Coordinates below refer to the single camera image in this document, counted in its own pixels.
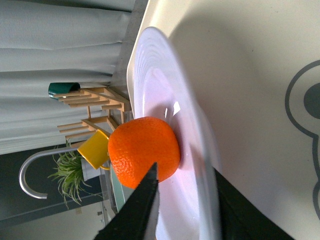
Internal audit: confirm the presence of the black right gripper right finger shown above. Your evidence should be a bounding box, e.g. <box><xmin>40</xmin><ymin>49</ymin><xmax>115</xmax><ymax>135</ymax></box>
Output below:
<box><xmin>214</xmin><ymin>170</ymin><xmax>292</xmax><ymax>240</ymax></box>

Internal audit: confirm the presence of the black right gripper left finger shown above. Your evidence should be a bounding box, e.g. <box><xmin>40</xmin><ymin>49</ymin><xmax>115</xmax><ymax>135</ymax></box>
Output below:
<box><xmin>95</xmin><ymin>162</ymin><xmax>160</xmax><ymax>240</ymax></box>

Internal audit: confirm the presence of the white ridged deep plate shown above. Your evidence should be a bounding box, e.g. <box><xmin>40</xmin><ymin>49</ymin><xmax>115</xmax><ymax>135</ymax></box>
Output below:
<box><xmin>130</xmin><ymin>27</ymin><xmax>223</xmax><ymax>240</ymax></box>

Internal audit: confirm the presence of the orange mandarin fruit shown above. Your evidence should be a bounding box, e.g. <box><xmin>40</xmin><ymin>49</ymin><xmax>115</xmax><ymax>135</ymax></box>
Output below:
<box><xmin>108</xmin><ymin>116</ymin><xmax>181</xmax><ymax>189</ymax></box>

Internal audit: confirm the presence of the potted green plant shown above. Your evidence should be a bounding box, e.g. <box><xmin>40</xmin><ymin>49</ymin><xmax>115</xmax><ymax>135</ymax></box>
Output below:
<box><xmin>48</xmin><ymin>150</ymin><xmax>101</xmax><ymax>208</ymax></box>

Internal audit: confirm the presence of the yellow mug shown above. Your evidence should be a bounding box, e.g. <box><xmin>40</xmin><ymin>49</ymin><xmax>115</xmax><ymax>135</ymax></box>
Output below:
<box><xmin>77</xmin><ymin>129</ymin><xmax>110</xmax><ymax>171</ymax></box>

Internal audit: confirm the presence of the curved metal faucet pipe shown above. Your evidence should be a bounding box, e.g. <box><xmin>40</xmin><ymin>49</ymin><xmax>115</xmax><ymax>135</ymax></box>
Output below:
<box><xmin>18</xmin><ymin>147</ymin><xmax>77</xmax><ymax>200</ymax></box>

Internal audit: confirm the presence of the wooden dish drying rack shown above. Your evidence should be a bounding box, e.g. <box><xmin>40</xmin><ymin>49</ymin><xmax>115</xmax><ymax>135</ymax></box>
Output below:
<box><xmin>53</xmin><ymin>87</ymin><xmax>132</xmax><ymax>147</ymax></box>

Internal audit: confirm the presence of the dark green mug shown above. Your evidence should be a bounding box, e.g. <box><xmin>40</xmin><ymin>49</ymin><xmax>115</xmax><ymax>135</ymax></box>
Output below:
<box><xmin>48</xmin><ymin>82</ymin><xmax>81</xmax><ymax>100</ymax></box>

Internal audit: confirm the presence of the beige bear serving tray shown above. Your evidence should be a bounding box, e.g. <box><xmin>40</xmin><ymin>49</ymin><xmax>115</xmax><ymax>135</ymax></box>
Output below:
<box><xmin>140</xmin><ymin>0</ymin><xmax>320</xmax><ymax>240</ymax></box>

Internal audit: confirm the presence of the grey curtain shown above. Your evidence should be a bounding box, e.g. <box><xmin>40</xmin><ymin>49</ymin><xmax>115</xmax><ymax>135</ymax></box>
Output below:
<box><xmin>0</xmin><ymin>0</ymin><xmax>135</xmax><ymax>154</ymax></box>

